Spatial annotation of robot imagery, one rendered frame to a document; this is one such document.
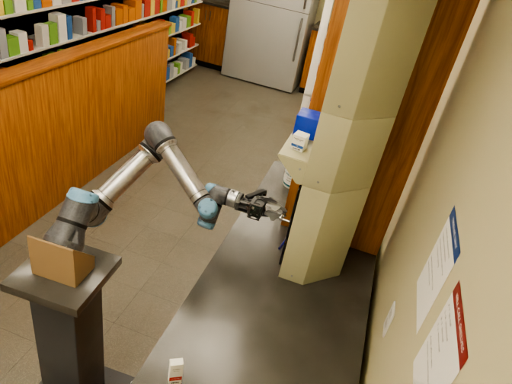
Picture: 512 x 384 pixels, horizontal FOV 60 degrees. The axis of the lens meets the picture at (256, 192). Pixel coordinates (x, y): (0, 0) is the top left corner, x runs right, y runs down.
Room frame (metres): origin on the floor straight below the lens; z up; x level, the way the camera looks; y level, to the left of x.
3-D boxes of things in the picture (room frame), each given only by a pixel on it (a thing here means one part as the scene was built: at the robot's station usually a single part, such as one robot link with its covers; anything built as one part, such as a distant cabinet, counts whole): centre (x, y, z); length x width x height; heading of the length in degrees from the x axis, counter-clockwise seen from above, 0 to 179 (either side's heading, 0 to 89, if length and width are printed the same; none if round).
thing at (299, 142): (1.55, -0.13, 1.54); 0.05 x 0.05 x 0.06; 69
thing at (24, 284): (1.25, 0.68, 0.92); 0.32 x 0.32 x 0.04; 81
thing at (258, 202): (1.56, 0.01, 1.20); 0.12 x 0.09 x 0.08; 78
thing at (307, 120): (1.69, -0.16, 1.55); 0.10 x 0.10 x 0.09; 78
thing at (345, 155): (1.58, -0.32, 1.32); 0.32 x 0.25 x 0.77; 168
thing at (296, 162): (1.61, -0.14, 1.46); 0.32 x 0.12 x 0.10; 168
